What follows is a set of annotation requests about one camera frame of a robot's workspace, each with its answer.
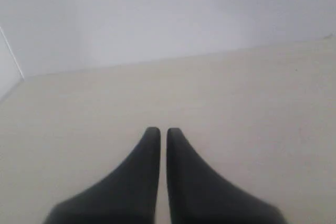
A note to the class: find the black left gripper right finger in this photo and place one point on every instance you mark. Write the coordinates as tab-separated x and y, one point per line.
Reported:
198	194

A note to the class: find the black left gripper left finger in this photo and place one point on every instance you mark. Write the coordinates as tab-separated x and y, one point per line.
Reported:
126	195

